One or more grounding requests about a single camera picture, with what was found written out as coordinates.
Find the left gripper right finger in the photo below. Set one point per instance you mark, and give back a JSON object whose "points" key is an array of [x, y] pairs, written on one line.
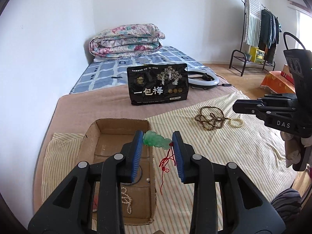
{"points": [[225, 199]]}

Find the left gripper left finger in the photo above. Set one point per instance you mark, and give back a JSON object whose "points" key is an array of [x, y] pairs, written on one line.
{"points": [[69, 208]]}

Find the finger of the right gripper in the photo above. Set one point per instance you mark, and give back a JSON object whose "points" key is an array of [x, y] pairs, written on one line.
{"points": [[251, 112], [256, 101]]}

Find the red leather watch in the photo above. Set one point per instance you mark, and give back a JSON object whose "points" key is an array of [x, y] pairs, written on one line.
{"points": [[95, 203]]}

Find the boxes on orange stool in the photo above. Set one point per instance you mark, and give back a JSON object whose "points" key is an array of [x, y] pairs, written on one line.
{"points": [[286, 72]]}

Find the black clothes rack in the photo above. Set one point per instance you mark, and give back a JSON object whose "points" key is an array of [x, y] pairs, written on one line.
{"points": [[240, 58]]}

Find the orange covered stool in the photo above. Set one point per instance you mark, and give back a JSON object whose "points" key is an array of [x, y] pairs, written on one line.
{"points": [[274, 81]]}

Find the dark hanging clothes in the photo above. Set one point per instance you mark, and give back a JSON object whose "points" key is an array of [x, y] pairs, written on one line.
{"points": [[269, 35]]}

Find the yellow box on rack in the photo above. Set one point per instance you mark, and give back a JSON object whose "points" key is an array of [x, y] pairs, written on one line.
{"points": [[257, 55]]}

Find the striped hanging towel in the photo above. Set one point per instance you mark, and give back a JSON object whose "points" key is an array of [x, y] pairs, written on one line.
{"points": [[253, 9]]}

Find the brown blanket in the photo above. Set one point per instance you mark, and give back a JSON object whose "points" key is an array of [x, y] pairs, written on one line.
{"points": [[74, 113]]}

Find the black snack bag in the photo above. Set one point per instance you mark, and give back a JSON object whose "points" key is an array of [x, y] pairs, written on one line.
{"points": [[157, 84]]}

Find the folded floral quilt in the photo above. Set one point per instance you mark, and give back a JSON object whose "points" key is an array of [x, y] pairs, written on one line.
{"points": [[126, 41]]}

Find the blue checked bed sheet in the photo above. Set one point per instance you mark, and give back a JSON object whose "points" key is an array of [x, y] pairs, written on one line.
{"points": [[110, 73]]}

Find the white ring light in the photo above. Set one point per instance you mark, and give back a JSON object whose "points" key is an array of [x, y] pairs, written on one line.
{"points": [[202, 79]]}

